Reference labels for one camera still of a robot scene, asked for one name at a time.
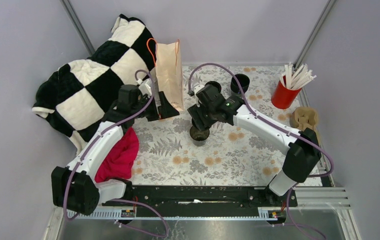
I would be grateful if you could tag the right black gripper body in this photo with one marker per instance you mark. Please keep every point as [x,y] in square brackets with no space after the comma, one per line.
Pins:
[205,114]

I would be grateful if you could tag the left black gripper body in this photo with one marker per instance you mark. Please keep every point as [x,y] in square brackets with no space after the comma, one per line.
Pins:
[151,112]

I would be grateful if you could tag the black coffee cup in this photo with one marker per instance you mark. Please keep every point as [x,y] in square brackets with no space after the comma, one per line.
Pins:
[198,137]

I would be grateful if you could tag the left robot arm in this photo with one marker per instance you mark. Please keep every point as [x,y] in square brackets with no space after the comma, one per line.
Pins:
[74,187]

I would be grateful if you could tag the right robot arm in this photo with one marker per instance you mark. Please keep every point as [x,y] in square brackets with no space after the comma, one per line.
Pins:
[301,148]

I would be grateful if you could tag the stack of black lids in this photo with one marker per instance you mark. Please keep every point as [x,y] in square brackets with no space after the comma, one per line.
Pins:
[214,84]

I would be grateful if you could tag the peach paper bag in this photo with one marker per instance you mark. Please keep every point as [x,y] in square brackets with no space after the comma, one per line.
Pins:
[169,72]

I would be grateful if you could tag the stack of black cups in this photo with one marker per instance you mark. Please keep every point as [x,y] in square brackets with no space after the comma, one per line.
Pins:
[239,84]

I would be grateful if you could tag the floral tablecloth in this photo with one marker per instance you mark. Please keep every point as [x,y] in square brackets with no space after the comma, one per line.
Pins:
[231,156]

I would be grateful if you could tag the red cloth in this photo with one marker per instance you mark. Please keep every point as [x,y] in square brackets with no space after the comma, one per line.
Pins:
[119,162]

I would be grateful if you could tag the red cup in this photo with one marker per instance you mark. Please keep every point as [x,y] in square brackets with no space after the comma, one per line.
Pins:
[282,98]

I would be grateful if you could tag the black white checkered blanket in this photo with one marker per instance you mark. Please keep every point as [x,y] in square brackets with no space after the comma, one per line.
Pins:
[76,96]

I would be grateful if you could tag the white paper straws bundle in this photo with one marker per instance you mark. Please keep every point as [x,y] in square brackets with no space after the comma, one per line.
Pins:
[296,79]

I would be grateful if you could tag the brown cardboard cup carrier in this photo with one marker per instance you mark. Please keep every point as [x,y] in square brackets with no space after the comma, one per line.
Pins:
[304,118]

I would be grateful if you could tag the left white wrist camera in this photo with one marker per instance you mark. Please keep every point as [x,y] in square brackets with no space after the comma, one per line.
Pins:
[145,86]

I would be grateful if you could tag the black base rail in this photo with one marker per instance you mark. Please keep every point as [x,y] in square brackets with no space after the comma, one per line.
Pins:
[206,201]

